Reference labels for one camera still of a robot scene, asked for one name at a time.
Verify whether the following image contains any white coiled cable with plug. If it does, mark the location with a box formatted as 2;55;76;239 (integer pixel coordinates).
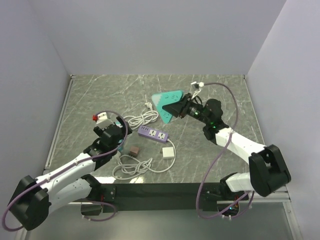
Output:
123;100;159;130

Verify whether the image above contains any aluminium front rail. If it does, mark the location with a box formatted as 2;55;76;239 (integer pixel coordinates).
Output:
14;183;292;238

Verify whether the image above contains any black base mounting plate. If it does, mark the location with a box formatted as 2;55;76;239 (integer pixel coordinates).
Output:
82;182;251;214

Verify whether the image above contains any white square charger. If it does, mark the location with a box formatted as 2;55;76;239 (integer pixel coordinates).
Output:
162;146;175;159

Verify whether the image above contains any teal triangular power strip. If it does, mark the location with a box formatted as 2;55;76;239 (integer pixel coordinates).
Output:
151;90;184;124

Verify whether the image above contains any aluminium left edge rail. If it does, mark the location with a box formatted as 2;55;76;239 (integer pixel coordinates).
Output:
44;74;76;171

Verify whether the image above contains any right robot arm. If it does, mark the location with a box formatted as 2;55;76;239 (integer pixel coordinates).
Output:
162;93;292;200

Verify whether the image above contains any brown cube charger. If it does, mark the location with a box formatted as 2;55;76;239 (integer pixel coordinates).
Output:
128;146;140;157

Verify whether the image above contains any purple power strip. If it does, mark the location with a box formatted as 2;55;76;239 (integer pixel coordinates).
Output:
137;125;169;144

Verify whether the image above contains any white coiled teal strip cable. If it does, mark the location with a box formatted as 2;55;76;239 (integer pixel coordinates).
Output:
112;150;154;180

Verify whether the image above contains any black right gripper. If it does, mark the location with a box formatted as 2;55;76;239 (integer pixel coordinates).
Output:
162;93;210;125

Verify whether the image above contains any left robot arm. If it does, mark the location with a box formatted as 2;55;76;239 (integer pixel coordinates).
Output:
1;116;132;232

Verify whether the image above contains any teal rectangular power strip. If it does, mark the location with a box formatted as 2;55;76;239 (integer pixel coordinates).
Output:
115;121;124;153

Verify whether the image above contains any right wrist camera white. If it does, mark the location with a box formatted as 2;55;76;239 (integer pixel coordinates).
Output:
190;81;205;93

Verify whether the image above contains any white purple strip cable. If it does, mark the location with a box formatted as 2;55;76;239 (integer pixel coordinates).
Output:
149;138;177;174

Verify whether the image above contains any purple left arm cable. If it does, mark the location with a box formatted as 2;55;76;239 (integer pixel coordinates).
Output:
1;110;130;231

